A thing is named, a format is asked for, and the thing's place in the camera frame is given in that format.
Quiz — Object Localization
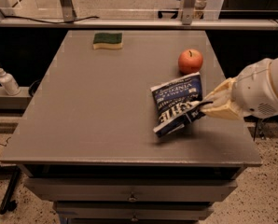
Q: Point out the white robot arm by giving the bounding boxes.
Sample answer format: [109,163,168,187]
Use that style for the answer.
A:
[201,58,278,119]

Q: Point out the metal frame post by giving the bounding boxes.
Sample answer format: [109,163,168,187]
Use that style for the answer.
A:
[60,0,76,22]
[182,0,196,25]

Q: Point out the upper grey drawer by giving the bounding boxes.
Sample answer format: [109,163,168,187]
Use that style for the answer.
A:
[24,178,237,203]

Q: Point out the white pump bottle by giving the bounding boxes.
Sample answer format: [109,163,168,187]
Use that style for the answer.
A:
[0,66,21,96]

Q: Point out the metal frame post left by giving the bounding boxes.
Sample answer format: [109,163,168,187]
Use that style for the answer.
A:
[60,0,76,22]

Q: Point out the metal frame post right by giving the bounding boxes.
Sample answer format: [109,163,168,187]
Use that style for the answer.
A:
[182,0,196,25]

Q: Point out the lower grey drawer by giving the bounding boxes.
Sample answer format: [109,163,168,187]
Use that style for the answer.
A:
[53,202,213,221]

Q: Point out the red apple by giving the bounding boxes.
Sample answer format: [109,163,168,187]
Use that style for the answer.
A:
[178,49,203,75]

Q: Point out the grey drawer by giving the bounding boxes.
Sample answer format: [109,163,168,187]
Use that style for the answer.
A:
[53,202,213,221]
[24,178,237,203]

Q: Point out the black cable on ledge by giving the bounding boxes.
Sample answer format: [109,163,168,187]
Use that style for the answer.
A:
[0,0,100,24]

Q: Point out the black floor stand leg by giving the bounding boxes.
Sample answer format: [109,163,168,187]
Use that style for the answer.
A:
[0,167,21,215]

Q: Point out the blue potato chip bag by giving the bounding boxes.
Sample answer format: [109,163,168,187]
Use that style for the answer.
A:
[150,72,211,137]

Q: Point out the green and yellow sponge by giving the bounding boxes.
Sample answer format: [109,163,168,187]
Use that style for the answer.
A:
[93,33,122,49]

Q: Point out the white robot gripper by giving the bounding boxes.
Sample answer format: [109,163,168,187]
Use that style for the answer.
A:
[192,58,278,120]

